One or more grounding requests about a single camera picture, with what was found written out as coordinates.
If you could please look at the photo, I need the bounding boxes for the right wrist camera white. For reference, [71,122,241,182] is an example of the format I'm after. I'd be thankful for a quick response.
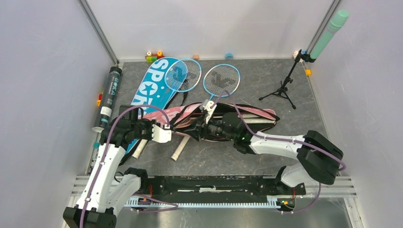
[201,100,217,124]

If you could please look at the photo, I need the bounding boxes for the toy blocks at left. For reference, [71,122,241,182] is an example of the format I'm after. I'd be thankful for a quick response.
[96,94,103,106]

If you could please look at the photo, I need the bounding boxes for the black mini tripod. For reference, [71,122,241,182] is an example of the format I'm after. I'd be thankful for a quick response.
[258,49,312,110]

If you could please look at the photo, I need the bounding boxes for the green foam tube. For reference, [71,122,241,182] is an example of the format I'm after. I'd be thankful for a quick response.
[309,9,350,63]

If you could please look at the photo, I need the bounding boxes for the blue racket cover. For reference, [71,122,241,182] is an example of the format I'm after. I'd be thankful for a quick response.
[118,57,180,166]

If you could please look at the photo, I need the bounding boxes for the white slotted cable duct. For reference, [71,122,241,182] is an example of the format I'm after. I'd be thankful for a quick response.
[124,196,281,209]

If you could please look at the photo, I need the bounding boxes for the toy blocks at back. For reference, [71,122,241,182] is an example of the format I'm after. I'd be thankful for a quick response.
[145,51,165,63]

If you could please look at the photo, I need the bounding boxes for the teal clip on rail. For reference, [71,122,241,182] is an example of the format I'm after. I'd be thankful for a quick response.
[93,142,100,149]

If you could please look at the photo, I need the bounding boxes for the toy blocks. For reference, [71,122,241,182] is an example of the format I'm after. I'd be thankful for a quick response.
[96,94,103,106]
[145,51,165,63]

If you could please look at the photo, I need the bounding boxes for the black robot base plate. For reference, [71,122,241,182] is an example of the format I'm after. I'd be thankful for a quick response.
[138,175,306,203]

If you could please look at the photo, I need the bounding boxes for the pink racket cover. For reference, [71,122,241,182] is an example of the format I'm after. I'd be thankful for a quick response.
[164,102,280,142]

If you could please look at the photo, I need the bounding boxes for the black shuttlecock tube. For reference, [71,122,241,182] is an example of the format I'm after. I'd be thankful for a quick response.
[92,66,122,133]

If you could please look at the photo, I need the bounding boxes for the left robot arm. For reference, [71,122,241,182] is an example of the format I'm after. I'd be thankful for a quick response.
[63,105,156,228]

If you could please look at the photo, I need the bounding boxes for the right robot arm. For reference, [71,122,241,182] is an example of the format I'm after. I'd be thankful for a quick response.
[191,113,345,194]

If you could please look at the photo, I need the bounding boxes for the blue badminton racket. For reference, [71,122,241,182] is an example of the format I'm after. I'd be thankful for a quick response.
[170,64,241,162]
[131,58,202,159]

